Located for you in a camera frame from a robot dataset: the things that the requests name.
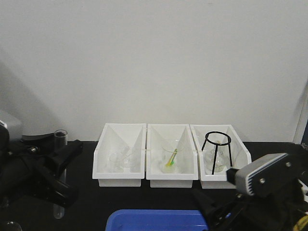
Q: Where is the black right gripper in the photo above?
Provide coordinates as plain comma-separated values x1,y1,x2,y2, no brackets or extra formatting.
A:
192,171,308,231

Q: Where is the blue plastic tray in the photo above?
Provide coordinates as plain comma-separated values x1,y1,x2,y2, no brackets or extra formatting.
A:
105,209,209,231

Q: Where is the clear beaker in middle bin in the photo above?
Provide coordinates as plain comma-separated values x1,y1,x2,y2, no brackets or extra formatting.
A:
160,140,184,174

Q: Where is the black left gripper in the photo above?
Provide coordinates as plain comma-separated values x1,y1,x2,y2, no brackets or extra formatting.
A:
0,134,83,207

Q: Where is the black wire tripod stand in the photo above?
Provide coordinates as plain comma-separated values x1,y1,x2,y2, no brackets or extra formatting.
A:
202,131,233,175

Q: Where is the right white storage bin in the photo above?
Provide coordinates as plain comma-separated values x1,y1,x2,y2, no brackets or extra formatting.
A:
190,125,252,189

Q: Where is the left white storage bin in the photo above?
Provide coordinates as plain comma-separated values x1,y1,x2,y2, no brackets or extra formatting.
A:
92,123,147,187

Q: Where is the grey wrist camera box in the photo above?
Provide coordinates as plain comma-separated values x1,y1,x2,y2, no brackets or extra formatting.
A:
226,153,302,197

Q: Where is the green plastic spoon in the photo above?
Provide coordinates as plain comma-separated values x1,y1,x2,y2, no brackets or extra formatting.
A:
169,150,177,166

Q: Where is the glass beaker on counter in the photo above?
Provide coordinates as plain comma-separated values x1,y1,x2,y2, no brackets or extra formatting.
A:
0,221,22,231

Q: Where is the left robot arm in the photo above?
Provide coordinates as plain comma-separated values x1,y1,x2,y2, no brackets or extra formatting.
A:
0,111,83,208

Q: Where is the glassware in left bin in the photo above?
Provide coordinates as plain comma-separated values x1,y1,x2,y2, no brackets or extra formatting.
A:
107,147,139,173

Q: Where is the yellow plastic spoon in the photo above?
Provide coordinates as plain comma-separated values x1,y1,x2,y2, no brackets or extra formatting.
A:
165,149,178,167

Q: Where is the middle white storage bin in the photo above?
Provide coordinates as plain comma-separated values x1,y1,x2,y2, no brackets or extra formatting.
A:
146,124,198,188

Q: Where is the white storage bin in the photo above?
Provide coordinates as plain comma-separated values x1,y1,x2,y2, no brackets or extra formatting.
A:
92,123,147,187
146,124,198,188
190,125,252,189

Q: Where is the clear glass test tube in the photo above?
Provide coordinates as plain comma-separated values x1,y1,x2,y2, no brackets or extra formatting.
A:
53,130,68,219

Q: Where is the glass flask in right bin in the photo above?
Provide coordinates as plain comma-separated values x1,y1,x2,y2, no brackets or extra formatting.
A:
203,141,229,175

